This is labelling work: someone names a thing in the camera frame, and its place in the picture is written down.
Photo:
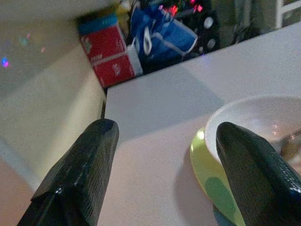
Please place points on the yellow-green plate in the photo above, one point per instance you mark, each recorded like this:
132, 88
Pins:
207, 169

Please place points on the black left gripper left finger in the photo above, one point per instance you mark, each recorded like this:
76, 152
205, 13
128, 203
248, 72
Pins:
77, 174

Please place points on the white window frame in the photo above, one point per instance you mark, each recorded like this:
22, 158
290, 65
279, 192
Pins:
288, 13

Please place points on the teal box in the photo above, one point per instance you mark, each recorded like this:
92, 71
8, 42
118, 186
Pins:
97, 23

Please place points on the black white-dotted bag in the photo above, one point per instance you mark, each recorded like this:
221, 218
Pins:
208, 30

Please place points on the metal spoon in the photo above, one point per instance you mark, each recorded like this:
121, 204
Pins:
289, 141

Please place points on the red cardboard box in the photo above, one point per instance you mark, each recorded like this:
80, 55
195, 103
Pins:
107, 56

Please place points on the white bowl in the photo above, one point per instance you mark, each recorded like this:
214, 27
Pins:
258, 110

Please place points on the blue shopping bag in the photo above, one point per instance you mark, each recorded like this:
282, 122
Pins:
164, 40

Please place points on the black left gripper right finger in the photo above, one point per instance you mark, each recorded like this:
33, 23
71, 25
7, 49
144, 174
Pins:
256, 179

